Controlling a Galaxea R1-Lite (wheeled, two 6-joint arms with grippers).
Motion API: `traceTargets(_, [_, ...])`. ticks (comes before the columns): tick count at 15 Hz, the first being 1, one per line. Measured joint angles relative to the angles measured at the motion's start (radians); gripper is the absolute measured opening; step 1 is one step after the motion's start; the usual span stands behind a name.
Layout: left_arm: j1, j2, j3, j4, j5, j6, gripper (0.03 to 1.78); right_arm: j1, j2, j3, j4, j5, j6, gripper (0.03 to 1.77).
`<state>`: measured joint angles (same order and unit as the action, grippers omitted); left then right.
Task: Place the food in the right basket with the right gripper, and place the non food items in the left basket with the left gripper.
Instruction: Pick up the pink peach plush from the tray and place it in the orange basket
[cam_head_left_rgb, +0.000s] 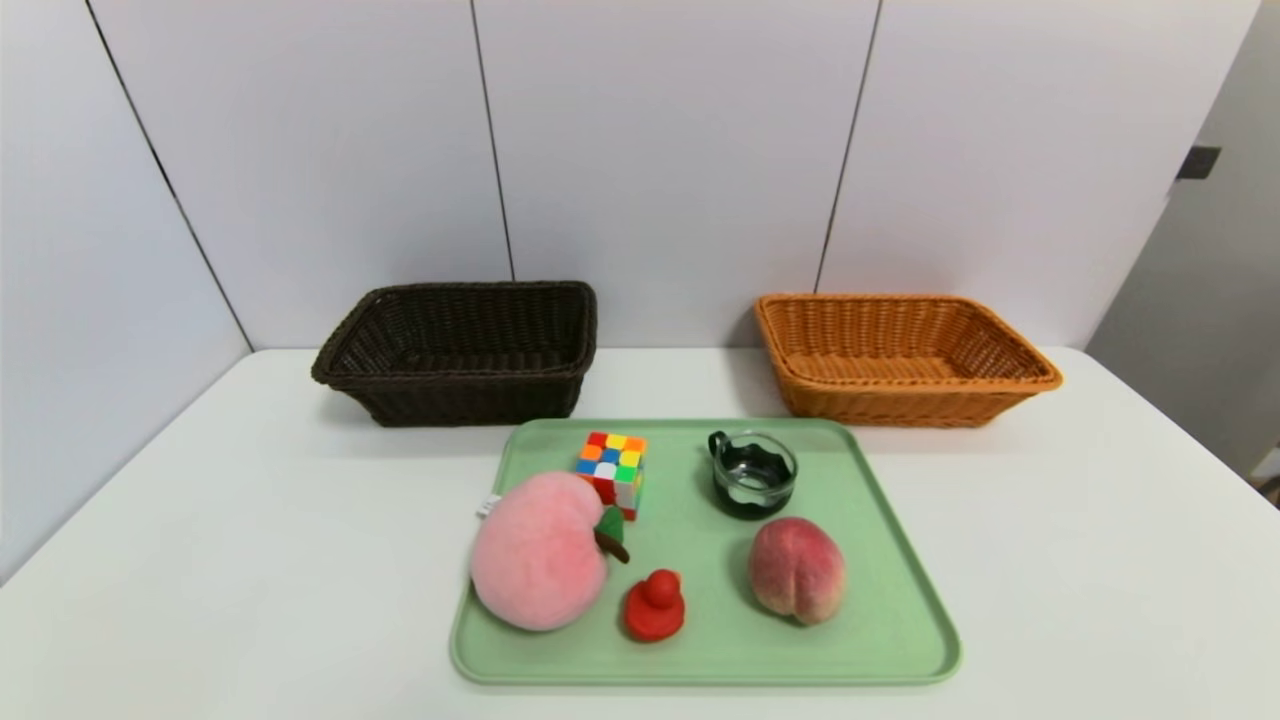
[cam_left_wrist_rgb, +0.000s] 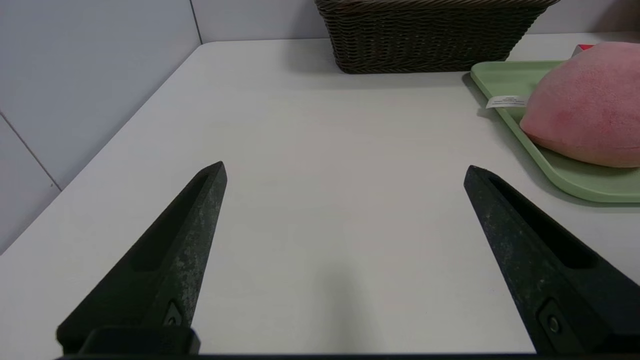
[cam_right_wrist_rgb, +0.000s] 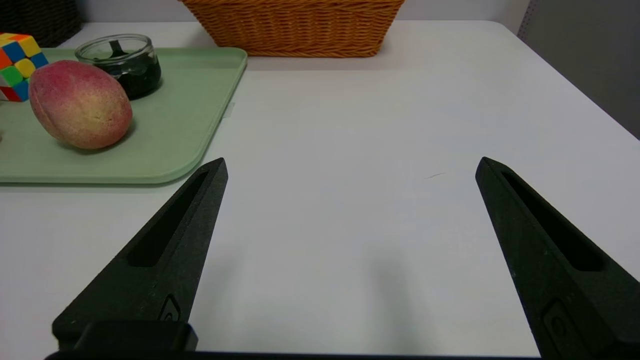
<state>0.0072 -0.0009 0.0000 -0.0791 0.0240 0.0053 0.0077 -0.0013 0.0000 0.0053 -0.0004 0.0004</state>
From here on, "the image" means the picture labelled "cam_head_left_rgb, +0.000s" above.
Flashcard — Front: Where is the red rubber duck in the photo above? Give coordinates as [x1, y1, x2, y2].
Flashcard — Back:
[624, 569, 686, 643]

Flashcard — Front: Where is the multicoloured puzzle cube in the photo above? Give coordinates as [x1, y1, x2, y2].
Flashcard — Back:
[576, 432, 648, 522]

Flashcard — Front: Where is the light green plastic tray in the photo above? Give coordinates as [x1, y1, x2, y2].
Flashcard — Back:
[449, 418, 963, 688]

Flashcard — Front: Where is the realistic pink peach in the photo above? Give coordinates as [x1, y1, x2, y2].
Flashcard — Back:
[749, 517, 847, 627]

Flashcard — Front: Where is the orange wicker basket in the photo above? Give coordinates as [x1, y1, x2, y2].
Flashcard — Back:
[755, 293, 1063, 429]

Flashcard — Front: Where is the dark brown wicker basket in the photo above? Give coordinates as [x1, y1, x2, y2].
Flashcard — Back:
[311, 281, 598, 428]

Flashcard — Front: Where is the pink plush peach toy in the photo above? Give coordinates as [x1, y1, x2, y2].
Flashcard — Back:
[470, 471, 631, 633]

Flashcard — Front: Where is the glass cup with black handle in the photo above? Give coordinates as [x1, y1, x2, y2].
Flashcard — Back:
[708, 430, 799, 521]

